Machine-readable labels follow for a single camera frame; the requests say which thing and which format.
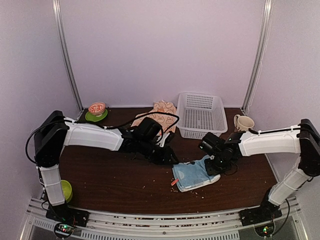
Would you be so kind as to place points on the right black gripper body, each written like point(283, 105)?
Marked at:
point(219, 166)

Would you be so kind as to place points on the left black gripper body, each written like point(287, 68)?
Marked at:
point(153, 154)

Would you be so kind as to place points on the blue polka dot towel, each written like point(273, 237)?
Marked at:
point(193, 175)

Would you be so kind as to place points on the white plastic basket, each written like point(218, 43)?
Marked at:
point(200, 114)

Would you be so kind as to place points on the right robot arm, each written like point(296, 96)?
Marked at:
point(302, 139)

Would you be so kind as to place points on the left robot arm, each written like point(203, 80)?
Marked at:
point(57, 132)

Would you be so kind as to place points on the beige bunny print towel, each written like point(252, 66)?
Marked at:
point(159, 108)

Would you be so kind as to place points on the beige patterned mug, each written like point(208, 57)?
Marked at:
point(242, 123)

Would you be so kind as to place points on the red patterned small bowl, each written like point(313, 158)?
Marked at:
point(97, 108)

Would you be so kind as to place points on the green saucer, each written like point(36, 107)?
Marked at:
point(94, 118)

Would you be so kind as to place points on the lime green bowl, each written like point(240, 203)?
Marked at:
point(67, 190)

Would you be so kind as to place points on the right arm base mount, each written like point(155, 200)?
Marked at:
point(257, 215)

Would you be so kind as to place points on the front aluminium rail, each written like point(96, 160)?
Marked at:
point(206, 226)

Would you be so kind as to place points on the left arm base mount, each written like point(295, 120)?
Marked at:
point(70, 216)

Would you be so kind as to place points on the right aluminium frame post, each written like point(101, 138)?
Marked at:
point(260, 50)

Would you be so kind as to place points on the aluminium frame post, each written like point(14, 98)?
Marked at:
point(260, 50)
point(65, 53)

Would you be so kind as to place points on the left aluminium frame post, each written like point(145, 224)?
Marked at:
point(65, 53)

